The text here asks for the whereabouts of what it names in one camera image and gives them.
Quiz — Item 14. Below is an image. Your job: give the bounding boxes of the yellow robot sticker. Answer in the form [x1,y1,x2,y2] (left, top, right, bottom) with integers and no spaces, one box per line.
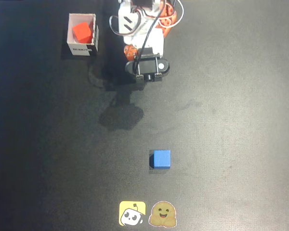
[118,201,146,227]

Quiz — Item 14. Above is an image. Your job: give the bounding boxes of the white cardboard box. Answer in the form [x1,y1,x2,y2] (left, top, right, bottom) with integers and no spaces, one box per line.
[66,13,99,57]

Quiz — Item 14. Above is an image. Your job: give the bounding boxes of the red cube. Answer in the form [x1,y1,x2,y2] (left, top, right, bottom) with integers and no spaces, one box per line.
[72,22,92,44]

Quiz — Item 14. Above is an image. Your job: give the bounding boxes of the hugging face emoji sticker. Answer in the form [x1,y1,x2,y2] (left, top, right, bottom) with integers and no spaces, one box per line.
[148,201,178,228]

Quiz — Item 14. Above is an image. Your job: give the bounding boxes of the black gripper webcam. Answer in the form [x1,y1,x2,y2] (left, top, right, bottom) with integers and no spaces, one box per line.
[124,53,171,84]

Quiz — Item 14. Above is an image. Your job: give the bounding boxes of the white cable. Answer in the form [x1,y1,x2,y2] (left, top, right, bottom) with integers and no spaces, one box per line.
[158,0,185,28]

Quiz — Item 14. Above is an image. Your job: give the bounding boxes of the blue cube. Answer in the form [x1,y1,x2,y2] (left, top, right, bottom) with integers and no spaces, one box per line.
[149,149,171,169]

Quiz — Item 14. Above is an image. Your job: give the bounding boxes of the black desk mat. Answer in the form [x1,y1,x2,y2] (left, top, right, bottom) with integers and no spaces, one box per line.
[0,0,289,231]

